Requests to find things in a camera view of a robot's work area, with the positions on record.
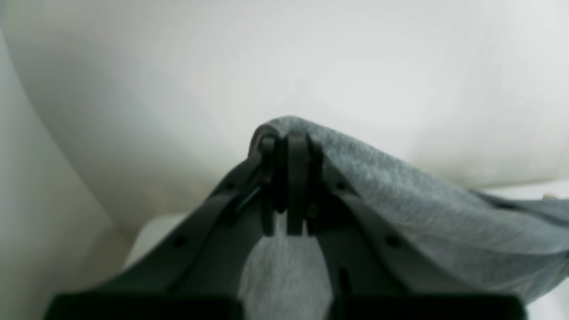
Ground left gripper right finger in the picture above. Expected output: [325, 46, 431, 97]
[287, 133, 528, 320]

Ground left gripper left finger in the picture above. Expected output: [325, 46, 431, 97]
[45, 136, 278, 320]

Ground grey t-shirt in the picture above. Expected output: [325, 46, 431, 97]
[239, 116, 569, 320]

